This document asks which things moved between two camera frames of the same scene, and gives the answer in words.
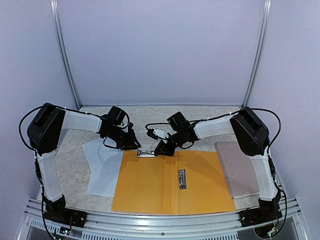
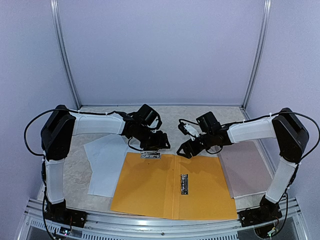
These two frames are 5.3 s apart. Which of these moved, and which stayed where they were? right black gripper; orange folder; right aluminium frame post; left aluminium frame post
Moved: orange folder; right black gripper
Stayed: right aluminium frame post; left aluminium frame post
